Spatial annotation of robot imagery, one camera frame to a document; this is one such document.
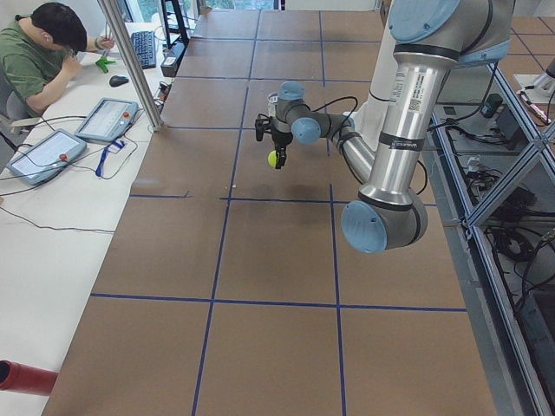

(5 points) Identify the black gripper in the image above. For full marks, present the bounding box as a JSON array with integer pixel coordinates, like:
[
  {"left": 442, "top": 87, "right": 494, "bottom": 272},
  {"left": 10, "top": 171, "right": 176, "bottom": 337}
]
[{"left": 271, "top": 127, "right": 293, "bottom": 169}]

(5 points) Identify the yellow tennis ball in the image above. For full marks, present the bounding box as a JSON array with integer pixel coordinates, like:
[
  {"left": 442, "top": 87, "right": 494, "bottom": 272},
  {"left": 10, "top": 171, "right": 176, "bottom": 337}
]
[{"left": 267, "top": 151, "right": 278, "bottom": 168}]

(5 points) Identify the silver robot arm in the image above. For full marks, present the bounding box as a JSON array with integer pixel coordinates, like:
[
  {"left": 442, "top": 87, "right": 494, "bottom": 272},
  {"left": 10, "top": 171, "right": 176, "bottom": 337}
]
[{"left": 255, "top": 1, "right": 514, "bottom": 253}]

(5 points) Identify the clear tennis ball can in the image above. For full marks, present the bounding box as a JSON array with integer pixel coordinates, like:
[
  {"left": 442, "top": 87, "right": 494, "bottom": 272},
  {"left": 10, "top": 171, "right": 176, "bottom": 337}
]
[{"left": 267, "top": 92, "right": 279, "bottom": 119}]

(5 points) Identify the black computer keyboard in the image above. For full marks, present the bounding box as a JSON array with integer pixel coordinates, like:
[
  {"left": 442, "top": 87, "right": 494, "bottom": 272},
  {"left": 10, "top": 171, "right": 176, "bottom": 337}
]
[{"left": 131, "top": 30, "right": 156, "bottom": 68}]

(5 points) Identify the far blue teach pendant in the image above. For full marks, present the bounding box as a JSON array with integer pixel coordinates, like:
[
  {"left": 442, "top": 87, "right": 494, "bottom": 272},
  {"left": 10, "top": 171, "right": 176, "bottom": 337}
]
[{"left": 75, "top": 97, "right": 139, "bottom": 143}]

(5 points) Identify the blue teach pendant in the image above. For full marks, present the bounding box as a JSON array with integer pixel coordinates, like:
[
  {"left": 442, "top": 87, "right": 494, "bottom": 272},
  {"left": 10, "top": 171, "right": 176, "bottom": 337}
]
[
  {"left": 7, "top": 129, "right": 87, "bottom": 185},
  {"left": 75, "top": 97, "right": 139, "bottom": 143}
]

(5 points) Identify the black computer mouse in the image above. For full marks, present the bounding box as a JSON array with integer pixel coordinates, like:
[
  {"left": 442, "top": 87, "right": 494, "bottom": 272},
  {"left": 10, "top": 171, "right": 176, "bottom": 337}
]
[{"left": 108, "top": 75, "right": 129, "bottom": 88}]

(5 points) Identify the green plastic toy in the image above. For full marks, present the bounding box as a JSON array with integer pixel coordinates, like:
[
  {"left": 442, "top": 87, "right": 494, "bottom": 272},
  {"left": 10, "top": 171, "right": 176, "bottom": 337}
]
[{"left": 95, "top": 56, "right": 116, "bottom": 74}]

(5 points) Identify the near blue teach pendant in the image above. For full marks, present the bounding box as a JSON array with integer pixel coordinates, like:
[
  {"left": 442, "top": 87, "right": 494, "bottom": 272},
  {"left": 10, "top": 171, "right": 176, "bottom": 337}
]
[{"left": 7, "top": 129, "right": 87, "bottom": 185}]

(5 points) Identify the person in green shirt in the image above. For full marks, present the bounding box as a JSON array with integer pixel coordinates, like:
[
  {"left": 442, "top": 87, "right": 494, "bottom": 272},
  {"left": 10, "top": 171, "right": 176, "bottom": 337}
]
[{"left": 1, "top": 2, "right": 115, "bottom": 117}]

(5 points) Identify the red cylinder bottle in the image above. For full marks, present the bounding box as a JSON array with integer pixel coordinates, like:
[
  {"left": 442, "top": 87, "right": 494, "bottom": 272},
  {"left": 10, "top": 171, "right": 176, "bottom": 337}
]
[{"left": 1, "top": 360, "right": 58, "bottom": 396}]

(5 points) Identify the aluminium frame post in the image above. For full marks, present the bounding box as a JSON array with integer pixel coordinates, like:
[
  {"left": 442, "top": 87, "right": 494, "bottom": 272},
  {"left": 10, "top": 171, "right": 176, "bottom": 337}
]
[{"left": 98, "top": 0, "right": 163, "bottom": 132}]

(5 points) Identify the blue lanyard badge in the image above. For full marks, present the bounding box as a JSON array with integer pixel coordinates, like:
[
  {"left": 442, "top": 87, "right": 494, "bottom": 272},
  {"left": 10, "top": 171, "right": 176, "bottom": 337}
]
[{"left": 95, "top": 140, "right": 126, "bottom": 178}]

